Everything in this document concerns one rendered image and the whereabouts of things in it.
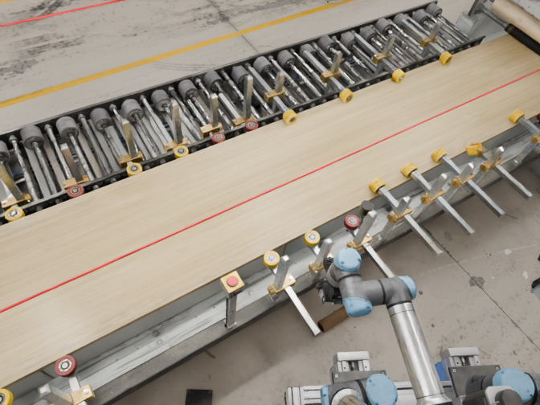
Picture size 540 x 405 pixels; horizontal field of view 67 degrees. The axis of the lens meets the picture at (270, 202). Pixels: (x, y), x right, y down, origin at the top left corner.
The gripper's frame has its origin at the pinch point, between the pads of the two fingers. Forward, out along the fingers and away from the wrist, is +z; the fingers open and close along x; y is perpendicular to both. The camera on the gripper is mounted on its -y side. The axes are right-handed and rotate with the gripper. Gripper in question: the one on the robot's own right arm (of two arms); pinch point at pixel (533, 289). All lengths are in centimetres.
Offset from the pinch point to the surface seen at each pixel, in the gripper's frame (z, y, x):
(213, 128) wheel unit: 45, -125, -127
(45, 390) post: 18, 25, -182
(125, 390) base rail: 62, 19, -164
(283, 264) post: 17, -20, -96
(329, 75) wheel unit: 35, -167, -50
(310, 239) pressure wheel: 41, -45, -76
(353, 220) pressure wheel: 41, -56, -51
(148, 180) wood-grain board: 42, -83, -162
